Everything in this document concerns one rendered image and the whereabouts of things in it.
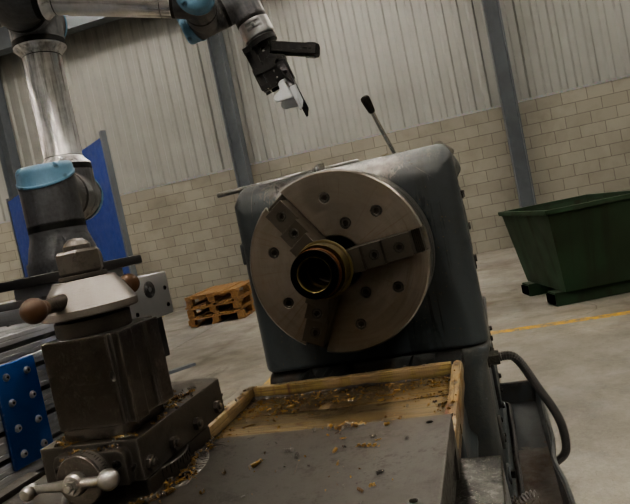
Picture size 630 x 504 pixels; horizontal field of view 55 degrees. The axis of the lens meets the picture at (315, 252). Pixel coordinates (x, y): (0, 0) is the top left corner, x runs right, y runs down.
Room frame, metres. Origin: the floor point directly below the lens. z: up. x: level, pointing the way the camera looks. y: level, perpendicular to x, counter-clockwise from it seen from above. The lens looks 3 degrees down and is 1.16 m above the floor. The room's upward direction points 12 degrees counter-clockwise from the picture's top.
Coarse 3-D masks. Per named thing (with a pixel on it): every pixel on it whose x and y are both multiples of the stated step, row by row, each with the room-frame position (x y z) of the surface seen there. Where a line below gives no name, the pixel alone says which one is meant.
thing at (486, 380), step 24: (384, 360) 1.17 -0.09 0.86; (408, 360) 1.15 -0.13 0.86; (432, 360) 1.14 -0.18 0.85; (480, 360) 1.12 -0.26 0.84; (480, 384) 1.12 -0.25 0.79; (480, 408) 1.12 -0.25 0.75; (504, 408) 1.59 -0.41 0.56; (480, 432) 1.12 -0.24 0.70; (504, 432) 1.40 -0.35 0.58; (480, 456) 1.12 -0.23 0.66; (504, 456) 1.17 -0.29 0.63
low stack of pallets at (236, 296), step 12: (216, 288) 9.17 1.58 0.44; (228, 288) 8.89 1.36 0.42; (192, 300) 8.62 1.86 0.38; (204, 300) 9.05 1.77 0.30; (216, 300) 8.59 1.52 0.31; (228, 300) 8.50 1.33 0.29; (240, 300) 8.45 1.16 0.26; (252, 300) 9.08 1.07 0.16; (192, 312) 8.61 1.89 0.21; (204, 312) 8.99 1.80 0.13; (216, 312) 8.53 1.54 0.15; (228, 312) 8.49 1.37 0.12; (240, 312) 8.47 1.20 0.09; (252, 312) 8.89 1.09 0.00; (192, 324) 8.61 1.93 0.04
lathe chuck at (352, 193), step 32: (288, 192) 1.04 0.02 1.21; (320, 192) 1.02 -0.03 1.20; (352, 192) 1.01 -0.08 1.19; (384, 192) 0.99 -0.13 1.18; (256, 224) 1.06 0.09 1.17; (320, 224) 1.03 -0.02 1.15; (352, 224) 1.01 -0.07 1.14; (384, 224) 1.00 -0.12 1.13; (416, 224) 0.98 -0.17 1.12; (256, 256) 1.06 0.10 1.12; (288, 256) 1.04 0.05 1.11; (416, 256) 0.99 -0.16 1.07; (256, 288) 1.06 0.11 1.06; (288, 288) 1.05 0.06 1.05; (352, 288) 1.02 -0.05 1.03; (384, 288) 1.00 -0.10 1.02; (416, 288) 0.99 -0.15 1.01; (288, 320) 1.05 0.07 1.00; (352, 320) 1.02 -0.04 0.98; (384, 320) 1.01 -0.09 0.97; (352, 352) 1.03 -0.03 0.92
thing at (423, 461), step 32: (448, 416) 0.51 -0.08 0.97; (224, 448) 0.55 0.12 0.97; (256, 448) 0.53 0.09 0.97; (320, 448) 0.50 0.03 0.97; (352, 448) 0.48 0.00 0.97; (384, 448) 0.47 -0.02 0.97; (416, 448) 0.46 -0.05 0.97; (448, 448) 0.45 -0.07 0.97; (32, 480) 0.58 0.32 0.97; (192, 480) 0.49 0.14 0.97; (224, 480) 0.47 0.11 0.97; (256, 480) 0.46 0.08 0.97; (288, 480) 0.45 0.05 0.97; (320, 480) 0.44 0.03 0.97; (352, 480) 0.43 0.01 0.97; (384, 480) 0.42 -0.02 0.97; (416, 480) 0.41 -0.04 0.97; (448, 480) 0.42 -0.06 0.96
